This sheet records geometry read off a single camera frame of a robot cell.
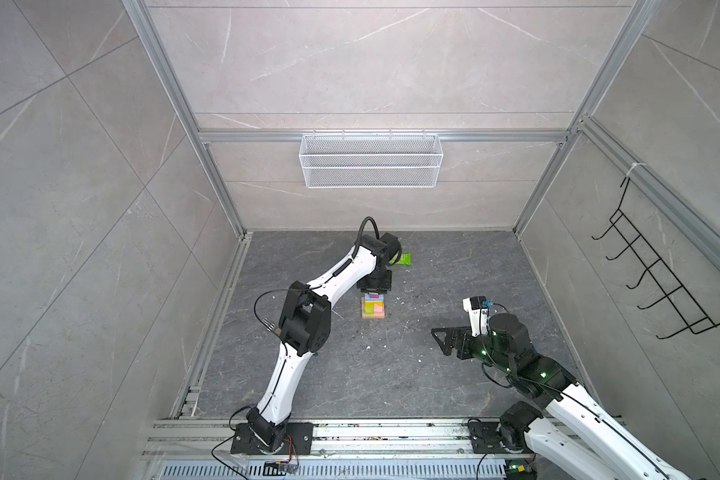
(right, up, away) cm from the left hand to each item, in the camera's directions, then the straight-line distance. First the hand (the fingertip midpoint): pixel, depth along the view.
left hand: (379, 285), depth 94 cm
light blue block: (-3, -4, -1) cm, 5 cm away
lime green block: (-3, -8, +1) cm, 9 cm away
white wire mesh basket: (-2, +42, +7) cm, 43 cm away
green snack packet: (+11, +8, +17) cm, 22 cm away
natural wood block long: (-3, -10, +2) cm, 11 cm away
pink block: (0, -9, +1) cm, 9 cm away
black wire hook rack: (+63, -3, -34) cm, 72 cm away
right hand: (+16, -10, -17) cm, 25 cm away
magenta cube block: (-2, -3, -2) cm, 4 cm away
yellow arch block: (0, -6, +1) cm, 6 cm away
